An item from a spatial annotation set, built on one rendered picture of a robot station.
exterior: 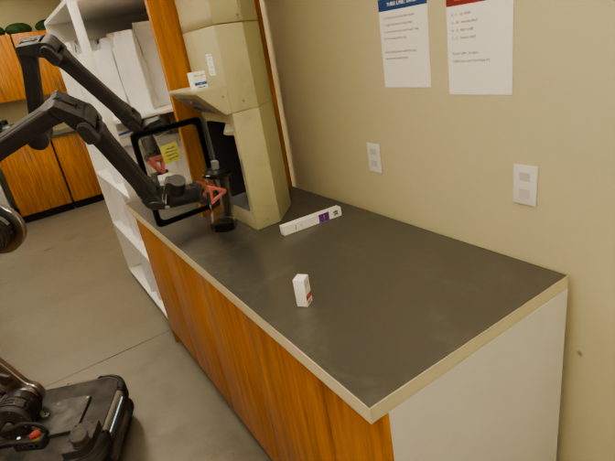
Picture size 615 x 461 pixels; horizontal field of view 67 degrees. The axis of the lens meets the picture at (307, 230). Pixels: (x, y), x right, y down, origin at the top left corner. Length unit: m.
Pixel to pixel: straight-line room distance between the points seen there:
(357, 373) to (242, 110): 1.09
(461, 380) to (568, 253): 0.48
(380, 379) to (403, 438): 0.14
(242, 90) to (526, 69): 0.96
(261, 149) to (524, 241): 0.99
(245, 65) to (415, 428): 1.31
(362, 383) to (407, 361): 0.12
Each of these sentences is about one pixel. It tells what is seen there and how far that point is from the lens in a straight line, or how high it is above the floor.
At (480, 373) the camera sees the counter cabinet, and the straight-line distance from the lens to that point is 1.24.
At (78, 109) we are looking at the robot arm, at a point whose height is 1.54.
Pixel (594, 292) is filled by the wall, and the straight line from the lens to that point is 1.46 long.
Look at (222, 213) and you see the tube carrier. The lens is 1.81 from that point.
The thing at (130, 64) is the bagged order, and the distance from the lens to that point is 2.99.
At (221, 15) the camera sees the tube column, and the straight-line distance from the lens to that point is 1.80.
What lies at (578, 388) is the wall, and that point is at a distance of 1.66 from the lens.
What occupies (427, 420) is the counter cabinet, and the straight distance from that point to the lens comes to 1.16.
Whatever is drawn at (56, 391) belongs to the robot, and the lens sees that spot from 2.69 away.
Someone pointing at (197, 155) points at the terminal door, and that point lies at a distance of 2.07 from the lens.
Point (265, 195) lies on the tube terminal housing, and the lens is 1.89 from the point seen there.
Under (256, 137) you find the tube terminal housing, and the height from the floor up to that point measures 1.30.
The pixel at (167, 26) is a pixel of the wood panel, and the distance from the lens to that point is 2.11.
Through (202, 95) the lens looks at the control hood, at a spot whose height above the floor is 1.49.
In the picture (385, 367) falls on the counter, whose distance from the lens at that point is 1.09.
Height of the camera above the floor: 1.64
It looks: 23 degrees down
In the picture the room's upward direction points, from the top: 10 degrees counter-clockwise
